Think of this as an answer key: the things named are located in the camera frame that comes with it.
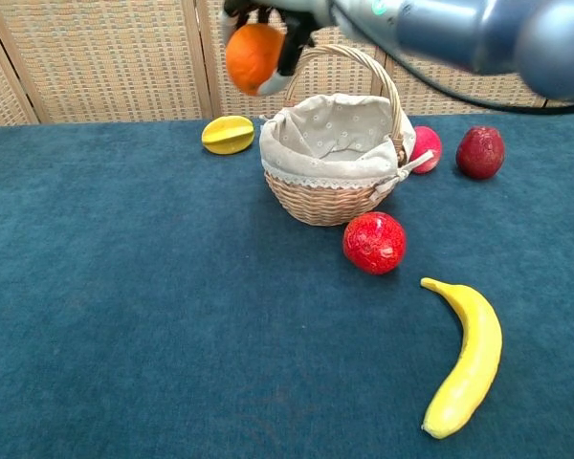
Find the yellow banana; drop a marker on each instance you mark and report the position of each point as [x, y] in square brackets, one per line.
[466, 354]

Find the yellow starfruit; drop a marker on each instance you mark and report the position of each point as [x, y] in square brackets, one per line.
[227, 135]

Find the blue table cloth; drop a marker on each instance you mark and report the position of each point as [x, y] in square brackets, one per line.
[172, 296]

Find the dark red avocado-shaped fruit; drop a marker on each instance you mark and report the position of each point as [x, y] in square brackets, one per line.
[479, 153]

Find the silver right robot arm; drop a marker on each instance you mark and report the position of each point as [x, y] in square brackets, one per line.
[483, 33]

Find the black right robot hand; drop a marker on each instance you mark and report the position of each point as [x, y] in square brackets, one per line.
[292, 45]

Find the orange fruit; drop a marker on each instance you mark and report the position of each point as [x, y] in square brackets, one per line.
[252, 56]

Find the pink red peach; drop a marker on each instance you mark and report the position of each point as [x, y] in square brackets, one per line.
[426, 148]

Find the wicker basket with cloth liner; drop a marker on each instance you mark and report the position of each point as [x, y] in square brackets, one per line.
[332, 162]

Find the shiny red apple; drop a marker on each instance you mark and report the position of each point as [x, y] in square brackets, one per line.
[374, 243]

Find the woven folding screen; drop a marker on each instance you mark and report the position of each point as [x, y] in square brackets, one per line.
[100, 57]

